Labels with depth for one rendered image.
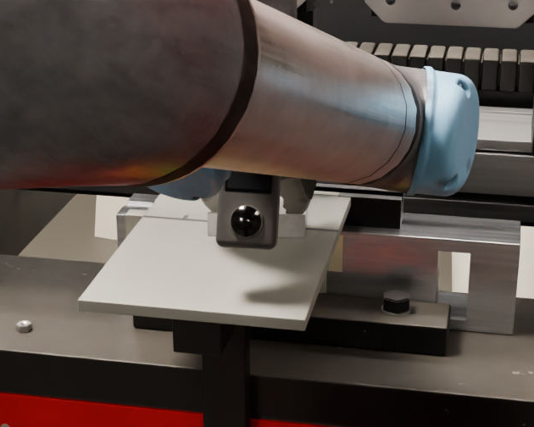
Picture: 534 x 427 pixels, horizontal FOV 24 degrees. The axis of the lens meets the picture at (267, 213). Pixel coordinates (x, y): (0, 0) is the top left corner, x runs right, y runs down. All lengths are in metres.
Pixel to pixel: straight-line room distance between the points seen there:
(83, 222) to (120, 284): 2.80
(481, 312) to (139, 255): 0.34
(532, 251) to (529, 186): 1.68
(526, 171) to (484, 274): 0.26
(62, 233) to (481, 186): 2.43
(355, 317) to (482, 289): 0.13
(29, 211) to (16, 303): 0.49
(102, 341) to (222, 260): 0.20
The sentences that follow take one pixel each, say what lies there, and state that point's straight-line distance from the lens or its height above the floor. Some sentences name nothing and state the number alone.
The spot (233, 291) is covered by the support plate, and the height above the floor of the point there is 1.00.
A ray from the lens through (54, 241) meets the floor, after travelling 3.67.
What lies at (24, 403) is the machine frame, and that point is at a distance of 1.20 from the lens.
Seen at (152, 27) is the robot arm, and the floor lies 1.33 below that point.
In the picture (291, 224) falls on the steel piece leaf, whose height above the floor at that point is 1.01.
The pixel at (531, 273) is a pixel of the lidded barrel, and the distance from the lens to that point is 3.12.
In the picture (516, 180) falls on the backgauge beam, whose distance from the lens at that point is 1.41.
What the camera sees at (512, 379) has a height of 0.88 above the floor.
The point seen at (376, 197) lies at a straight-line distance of 1.17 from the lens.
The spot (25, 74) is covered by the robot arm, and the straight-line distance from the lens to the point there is 0.37.
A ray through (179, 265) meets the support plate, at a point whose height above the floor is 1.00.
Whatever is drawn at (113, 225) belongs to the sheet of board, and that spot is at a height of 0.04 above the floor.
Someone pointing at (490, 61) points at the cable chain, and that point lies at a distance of 1.52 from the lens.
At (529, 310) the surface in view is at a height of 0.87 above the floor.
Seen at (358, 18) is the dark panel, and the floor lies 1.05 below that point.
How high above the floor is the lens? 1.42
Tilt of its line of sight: 22 degrees down
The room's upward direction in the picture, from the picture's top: straight up
